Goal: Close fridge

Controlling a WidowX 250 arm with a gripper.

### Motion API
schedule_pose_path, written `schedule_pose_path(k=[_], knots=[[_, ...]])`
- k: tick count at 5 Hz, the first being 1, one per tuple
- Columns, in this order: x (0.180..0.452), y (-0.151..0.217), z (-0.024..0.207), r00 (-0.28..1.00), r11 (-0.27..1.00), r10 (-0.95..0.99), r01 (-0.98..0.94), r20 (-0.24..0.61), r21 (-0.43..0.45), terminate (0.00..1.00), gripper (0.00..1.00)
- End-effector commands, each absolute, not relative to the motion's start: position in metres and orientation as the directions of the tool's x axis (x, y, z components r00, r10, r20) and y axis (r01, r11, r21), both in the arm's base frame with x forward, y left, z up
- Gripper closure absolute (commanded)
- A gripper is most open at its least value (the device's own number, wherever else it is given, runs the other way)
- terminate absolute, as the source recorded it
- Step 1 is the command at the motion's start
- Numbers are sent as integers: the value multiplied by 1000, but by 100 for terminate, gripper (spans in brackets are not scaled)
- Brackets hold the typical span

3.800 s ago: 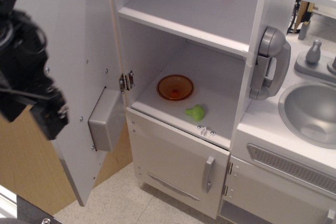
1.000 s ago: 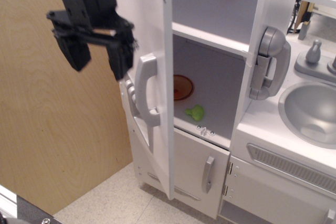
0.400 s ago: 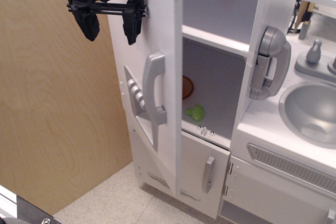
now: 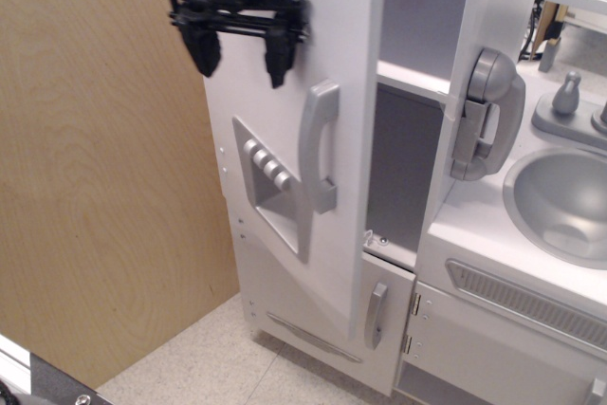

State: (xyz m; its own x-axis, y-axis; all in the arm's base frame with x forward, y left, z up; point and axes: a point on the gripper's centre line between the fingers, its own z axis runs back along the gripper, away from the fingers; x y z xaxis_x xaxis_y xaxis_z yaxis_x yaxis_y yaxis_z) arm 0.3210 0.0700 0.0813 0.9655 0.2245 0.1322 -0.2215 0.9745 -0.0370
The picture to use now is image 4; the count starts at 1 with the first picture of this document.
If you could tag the white magnetic door catch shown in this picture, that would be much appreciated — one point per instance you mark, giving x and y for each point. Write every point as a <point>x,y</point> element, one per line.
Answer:
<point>371,240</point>

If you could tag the white lower freezer door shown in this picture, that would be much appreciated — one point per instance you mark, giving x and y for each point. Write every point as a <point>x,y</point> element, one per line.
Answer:
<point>277,303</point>

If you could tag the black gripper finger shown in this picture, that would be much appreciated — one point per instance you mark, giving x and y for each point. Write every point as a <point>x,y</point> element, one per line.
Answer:
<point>203,45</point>
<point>280,54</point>

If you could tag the white toy oven door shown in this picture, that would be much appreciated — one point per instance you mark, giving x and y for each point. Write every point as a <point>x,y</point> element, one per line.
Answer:
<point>496,359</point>

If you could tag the grey freezer door handle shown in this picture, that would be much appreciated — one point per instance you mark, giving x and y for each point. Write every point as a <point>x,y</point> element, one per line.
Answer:
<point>372,329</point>

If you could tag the white toy fridge door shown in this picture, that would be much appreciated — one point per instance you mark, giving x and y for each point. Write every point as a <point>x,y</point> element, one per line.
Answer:
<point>342,46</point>

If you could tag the grey fridge door handle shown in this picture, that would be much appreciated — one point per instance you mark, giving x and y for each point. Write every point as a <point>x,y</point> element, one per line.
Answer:
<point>320,108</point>

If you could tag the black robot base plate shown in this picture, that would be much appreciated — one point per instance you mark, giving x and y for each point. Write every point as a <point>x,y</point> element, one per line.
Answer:
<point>29,379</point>

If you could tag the grey toy sink basin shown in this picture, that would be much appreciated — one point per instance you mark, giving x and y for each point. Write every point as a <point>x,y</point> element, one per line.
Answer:
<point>557,199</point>

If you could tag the grey ice dispenser box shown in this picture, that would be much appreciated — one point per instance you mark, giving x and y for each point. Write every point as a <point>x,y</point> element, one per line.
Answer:
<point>274,192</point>

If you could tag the white toy kitchen cabinet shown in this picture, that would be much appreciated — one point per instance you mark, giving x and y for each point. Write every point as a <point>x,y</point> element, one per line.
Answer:
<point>455,235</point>

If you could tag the grey toy telephone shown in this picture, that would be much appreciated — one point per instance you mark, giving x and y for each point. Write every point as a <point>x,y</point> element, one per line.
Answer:
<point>491,118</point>

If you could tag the grey toy faucet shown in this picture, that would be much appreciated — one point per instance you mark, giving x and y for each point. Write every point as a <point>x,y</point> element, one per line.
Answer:
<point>566,115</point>

